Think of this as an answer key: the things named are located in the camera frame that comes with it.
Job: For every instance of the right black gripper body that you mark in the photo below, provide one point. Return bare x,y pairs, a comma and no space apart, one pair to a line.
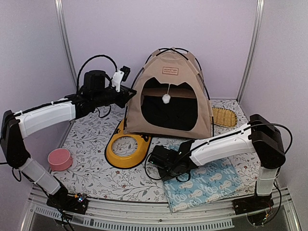
158,158

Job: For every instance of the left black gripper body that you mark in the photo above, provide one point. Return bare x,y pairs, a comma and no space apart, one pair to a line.
122,95

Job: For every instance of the beige fabric pet tent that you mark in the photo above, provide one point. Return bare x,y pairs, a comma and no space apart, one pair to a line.
170,103

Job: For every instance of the blue snowman pattern mat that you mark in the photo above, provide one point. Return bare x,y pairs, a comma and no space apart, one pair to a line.
211,182

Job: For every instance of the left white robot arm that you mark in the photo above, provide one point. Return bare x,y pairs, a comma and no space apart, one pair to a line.
16,127

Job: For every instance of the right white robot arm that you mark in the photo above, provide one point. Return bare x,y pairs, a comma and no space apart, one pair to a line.
256,136

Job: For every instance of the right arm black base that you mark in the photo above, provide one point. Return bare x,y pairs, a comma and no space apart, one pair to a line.
256,208

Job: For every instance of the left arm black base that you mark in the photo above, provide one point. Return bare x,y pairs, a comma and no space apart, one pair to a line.
77,203

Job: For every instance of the yellow pet bowl stand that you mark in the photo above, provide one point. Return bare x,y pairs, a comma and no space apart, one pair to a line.
125,151

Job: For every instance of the white pompom hanging toy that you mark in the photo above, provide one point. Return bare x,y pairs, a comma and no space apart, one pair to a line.
166,97

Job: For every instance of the golden leaf shaped tray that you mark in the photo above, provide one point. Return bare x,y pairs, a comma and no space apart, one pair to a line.
224,117

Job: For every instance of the pink round bowl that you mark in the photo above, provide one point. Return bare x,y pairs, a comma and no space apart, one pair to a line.
60,159

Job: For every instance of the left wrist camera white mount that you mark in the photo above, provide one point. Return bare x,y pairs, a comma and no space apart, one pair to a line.
117,79

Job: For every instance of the aluminium front rail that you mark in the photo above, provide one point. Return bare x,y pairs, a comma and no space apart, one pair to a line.
111,215

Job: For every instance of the left aluminium frame post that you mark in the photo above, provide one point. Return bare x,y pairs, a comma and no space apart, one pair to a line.
64,35

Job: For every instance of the aluminium frame post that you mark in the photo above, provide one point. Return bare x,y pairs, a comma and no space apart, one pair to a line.
64,35
252,48

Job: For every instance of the right aluminium frame post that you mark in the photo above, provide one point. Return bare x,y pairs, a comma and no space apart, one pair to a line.
252,48

